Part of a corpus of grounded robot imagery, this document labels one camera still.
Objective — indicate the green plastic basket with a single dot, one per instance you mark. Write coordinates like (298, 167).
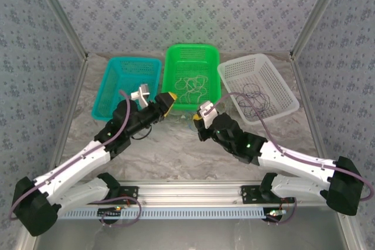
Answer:
(190, 62)

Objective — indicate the aluminium frame post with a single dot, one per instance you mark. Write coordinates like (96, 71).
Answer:
(319, 10)
(58, 13)

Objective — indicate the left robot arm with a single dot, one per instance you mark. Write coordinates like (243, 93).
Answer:
(73, 168)

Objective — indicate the teal plastic basket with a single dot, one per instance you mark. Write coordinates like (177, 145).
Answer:
(117, 77)

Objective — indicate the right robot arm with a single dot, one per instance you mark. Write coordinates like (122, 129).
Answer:
(293, 162)

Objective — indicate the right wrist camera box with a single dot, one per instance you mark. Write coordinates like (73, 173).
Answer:
(208, 112)

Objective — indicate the white plastic basket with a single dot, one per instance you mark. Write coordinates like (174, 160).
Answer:
(263, 71)

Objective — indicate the small circuit board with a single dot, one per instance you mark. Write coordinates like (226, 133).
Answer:
(111, 211)
(275, 213)

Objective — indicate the aluminium side rail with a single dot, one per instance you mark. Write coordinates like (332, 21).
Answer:
(67, 121)
(307, 100)

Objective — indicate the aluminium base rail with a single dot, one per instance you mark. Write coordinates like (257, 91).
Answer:
(187, 193)

